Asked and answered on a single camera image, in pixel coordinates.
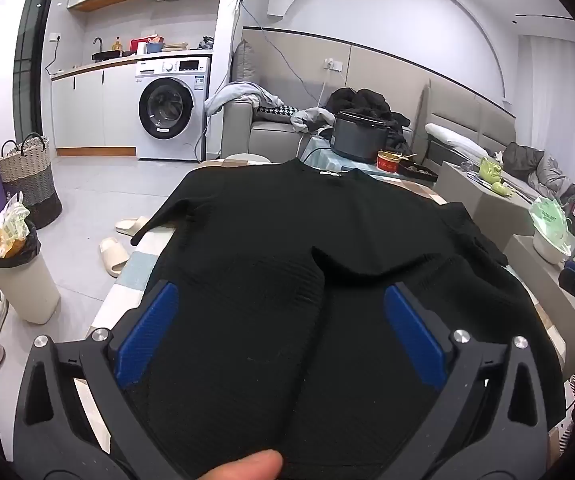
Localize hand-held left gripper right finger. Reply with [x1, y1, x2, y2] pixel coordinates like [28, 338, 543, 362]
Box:
[382, 280, 565, 480]

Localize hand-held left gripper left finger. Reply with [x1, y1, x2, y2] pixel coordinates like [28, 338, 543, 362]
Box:
[14, 280, 183, 480]

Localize black knit sweater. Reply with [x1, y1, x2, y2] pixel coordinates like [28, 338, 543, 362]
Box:
[131, 157, 568, 480]

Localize grey clothes heap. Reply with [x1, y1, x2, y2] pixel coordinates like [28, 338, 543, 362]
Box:
[502, 141, 575, 201]

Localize person's left hand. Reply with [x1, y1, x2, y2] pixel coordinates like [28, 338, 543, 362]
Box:
[202, 450, 284, 480]

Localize white bowl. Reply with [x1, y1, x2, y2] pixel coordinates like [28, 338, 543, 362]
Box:
[532, 232, 574, 264]

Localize large grey side table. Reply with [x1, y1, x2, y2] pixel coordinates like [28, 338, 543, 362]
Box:
[502, 234, 575, 376]

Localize checkered table cloth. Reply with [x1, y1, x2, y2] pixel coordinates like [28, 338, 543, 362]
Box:
[74, 155, 575, 466]

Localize green plastic bag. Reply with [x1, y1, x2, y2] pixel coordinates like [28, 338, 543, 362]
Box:
[527, 197, 569, 241]

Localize cream slipper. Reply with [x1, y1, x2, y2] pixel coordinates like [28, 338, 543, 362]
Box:
[116, 216, 152, 236]
[98, 238, 130, 277]

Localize small grey side table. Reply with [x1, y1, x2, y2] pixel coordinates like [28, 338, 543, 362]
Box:
[435, 161, 535, 236]

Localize white trash bin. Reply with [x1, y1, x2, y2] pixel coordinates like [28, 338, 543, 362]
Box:
[0, 220, 61, 325]

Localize large green plush toy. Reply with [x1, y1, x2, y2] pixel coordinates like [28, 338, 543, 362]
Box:
[477, 156, 503, 183]

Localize dark food tray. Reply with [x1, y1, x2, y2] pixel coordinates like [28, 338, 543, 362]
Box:
[398, 160, 439, 183]

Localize crumpled snack wrappers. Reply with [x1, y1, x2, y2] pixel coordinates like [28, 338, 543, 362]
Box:
[0, 192, 33, 261]

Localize white pillow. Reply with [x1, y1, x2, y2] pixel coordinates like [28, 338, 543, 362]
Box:
[425, 122, 505, 158]

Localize white curtain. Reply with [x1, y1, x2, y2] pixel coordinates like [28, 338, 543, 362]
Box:
[517, 35, 575, 161]

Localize woven laundry basket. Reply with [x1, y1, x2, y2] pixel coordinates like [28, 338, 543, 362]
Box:
[0, 132, 63, 230]

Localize dark grey cooker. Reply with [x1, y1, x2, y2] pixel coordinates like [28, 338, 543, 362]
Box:
[330, 110, 395, 163]

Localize round white stool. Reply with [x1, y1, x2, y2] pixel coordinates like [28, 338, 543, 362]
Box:
[224, 152, 274, 164]

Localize light blue table cover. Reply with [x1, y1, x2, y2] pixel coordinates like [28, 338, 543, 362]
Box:
[300, 132, 383, 173]

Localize grey sofa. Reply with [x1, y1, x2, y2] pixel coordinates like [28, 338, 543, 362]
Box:
[221, 40, 331, 163]

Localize white kitchen base cabinet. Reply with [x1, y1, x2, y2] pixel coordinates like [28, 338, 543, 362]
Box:
[50, 62, 140, 157]

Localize grey white cloth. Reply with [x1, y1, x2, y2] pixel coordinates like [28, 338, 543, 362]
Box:
[290, 107, 338, 133]

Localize black jacket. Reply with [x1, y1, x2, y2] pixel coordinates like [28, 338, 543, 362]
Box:
[325, 87, 412, 151]

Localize light grey hoodie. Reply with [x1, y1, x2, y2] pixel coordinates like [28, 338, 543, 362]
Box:
[204, 81, 279, 117]

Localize white washing machine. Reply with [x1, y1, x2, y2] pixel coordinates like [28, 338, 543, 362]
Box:
[134, 56, 212, 162]

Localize red box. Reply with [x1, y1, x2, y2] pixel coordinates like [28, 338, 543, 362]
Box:
[130, 35, 164, 55]

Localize dark glass door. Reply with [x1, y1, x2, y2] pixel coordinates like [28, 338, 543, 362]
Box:
[12, 0, 62, 136]

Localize blue cable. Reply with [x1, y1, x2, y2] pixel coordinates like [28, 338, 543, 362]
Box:
[237, 0, 325, 107]

